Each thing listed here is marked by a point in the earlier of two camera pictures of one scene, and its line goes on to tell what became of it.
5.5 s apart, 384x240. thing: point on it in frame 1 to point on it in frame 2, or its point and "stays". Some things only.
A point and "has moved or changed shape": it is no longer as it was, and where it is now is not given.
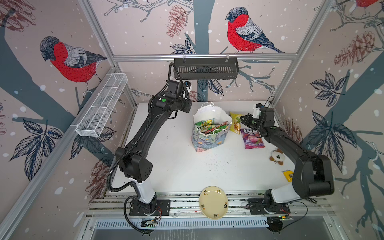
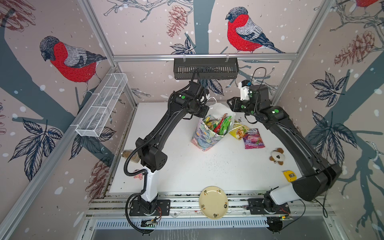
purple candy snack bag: [252, 139] stays
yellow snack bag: [235, 123] to [238, 132]
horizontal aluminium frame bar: [119, 57] stays
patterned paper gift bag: [210, 126] has moved or changed shape
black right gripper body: [254, 122] to [245, 107]
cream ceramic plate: [213, 202] stays
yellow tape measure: [288, 174] stays
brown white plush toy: [277, 156] stays
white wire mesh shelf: [101, 104] stays
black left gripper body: [182, 105] to [199, 110]
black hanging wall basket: [206, 68] stays
